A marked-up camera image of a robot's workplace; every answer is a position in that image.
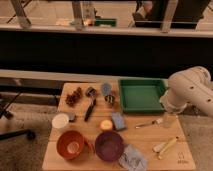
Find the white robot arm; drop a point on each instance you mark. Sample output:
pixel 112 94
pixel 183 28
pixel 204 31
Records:
pixel 190 85

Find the small metal cup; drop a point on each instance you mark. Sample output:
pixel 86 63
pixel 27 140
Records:
pixel 110 99

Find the white paper cup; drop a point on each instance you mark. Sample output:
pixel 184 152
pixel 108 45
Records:
pixel 60 121

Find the dark small can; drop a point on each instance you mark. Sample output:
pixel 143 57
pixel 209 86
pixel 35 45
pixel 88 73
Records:
pixel 91 92

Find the green plastic tray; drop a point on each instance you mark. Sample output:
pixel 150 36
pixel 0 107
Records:
pixel 139 96

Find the blue sponge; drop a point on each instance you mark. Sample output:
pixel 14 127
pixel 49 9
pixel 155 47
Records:
pixel 118 121

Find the brown pine cone cluster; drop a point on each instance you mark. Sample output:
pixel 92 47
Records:
pixel 73 98

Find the yellow round fruit toy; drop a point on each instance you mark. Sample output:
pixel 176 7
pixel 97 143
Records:
pixel 106 125

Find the grey small block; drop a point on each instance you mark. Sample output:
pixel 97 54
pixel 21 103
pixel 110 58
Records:
pixel 72 117

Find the purple bowl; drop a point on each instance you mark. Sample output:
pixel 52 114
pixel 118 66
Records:
pixel 109 146

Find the silver spoon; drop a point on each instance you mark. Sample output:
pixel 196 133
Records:
pixel 157 121

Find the orange bowl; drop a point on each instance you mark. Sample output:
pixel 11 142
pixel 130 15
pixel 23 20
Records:
pixel 70 144

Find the grey crumpled cloth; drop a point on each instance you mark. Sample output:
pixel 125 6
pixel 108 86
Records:
pixel 132 159

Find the cream short stick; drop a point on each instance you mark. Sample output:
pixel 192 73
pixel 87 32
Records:
pixel 159 147

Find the yellow wooden stick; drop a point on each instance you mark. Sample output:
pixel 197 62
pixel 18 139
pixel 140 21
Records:
pixel 169 144

